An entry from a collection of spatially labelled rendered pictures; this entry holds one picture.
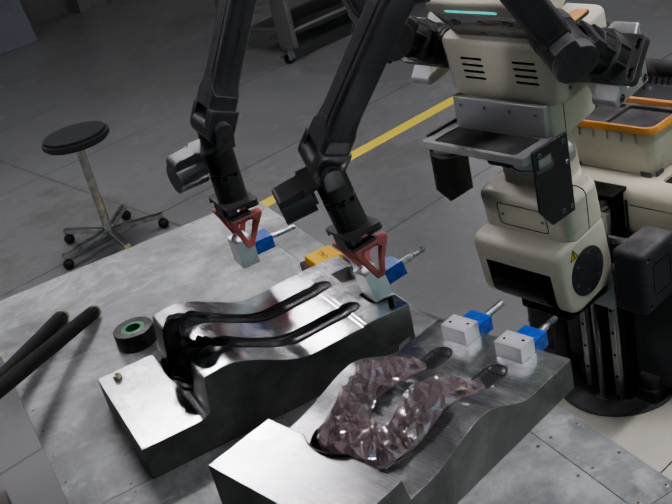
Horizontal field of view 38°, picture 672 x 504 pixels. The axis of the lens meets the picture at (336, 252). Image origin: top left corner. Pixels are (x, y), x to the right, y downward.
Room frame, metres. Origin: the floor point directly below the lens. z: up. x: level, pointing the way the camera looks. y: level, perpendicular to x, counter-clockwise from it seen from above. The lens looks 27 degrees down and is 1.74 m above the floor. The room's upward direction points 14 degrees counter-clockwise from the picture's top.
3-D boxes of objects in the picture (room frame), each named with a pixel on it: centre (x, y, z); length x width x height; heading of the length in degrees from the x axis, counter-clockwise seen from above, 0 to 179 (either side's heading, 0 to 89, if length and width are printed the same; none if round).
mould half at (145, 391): (1.46, 0.18, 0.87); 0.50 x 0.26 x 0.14; 112
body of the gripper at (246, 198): (1.71, 0.17, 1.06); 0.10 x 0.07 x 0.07; 22
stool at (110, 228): (4.06, 0.99, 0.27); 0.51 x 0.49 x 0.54; 44
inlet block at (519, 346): (1.29, -0.27, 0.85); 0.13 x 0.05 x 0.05; 129
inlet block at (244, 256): (1.73, 0.13, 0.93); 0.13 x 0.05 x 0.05; 111
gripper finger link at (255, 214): (1.70, 0.16, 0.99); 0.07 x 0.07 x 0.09; 22
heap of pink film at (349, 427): (1.17, -0.03, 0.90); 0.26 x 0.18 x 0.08; 129
